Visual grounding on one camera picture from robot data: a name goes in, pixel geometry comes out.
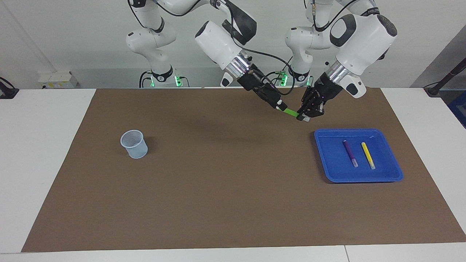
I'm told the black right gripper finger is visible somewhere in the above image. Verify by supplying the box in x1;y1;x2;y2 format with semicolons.
263;95;281;111
259;83;283;104

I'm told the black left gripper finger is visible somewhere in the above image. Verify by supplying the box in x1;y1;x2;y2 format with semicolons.
309;98;325;118
296;87;316;118

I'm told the purple pen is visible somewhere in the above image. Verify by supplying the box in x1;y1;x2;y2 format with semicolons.
343;140;359;168

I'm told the yellow pen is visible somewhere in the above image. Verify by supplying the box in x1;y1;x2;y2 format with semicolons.
361;142;376;170

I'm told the blue plastic tray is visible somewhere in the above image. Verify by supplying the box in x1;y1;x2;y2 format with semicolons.
314;128;404;183

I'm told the brown table mat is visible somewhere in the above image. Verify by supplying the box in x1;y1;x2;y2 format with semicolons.
21;87;466;253

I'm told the black stand leg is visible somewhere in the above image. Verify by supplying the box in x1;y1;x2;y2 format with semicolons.
424;58;466;97

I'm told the blue crate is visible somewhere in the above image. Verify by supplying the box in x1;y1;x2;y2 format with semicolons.
448;91;466;128

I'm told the translucent plastic cup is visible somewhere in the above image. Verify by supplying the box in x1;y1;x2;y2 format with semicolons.
121;130;149;159

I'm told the black table clamp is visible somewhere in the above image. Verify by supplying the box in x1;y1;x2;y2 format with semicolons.
0;77;19;99

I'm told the black left base cable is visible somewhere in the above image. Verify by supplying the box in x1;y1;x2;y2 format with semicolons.
263;70;288;87

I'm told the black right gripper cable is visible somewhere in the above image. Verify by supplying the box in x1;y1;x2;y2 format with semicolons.
222;18;296;96

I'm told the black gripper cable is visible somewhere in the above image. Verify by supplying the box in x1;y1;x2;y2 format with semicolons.
222;18;296;96
305;0;379;32

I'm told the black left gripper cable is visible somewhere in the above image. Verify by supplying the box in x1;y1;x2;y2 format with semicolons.
305;0;379;32

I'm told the white wall socket box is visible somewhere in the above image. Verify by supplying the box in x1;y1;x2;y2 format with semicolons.
38;71;79;89

